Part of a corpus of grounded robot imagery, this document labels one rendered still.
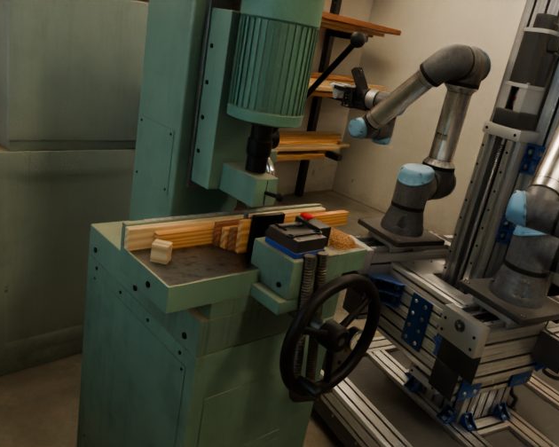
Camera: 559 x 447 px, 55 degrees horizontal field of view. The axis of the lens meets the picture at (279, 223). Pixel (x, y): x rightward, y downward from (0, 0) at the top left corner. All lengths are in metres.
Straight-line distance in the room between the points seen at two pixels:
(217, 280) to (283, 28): 0.54
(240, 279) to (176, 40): 0.60
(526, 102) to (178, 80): 0.99
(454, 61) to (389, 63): 3.28
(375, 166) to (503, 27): 1.57
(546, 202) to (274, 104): 0.63
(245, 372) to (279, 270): 0.30
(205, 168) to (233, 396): 0.55
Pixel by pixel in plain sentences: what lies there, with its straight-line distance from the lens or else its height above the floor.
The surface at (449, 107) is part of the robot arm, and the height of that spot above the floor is 1.26.
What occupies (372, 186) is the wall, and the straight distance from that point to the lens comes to 5.17.
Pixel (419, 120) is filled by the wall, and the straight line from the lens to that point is 4.89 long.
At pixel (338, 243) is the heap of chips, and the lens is 1.39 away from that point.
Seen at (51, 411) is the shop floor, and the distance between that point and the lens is 2.18.
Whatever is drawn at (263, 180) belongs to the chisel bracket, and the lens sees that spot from 1.25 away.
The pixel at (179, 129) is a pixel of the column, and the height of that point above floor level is 1.13.
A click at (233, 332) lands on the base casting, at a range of 1.22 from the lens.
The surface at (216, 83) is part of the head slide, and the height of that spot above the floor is 1.25.
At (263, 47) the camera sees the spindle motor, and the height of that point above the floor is 1.36.
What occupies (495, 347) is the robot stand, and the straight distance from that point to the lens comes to 1.59.
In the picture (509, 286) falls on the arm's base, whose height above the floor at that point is 0.86.
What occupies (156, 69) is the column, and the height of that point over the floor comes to 1.25.
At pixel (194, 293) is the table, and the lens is 1.10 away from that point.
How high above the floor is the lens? 1.39
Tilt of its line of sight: 19 degrees down
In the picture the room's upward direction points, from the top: 11 degrees clockwise
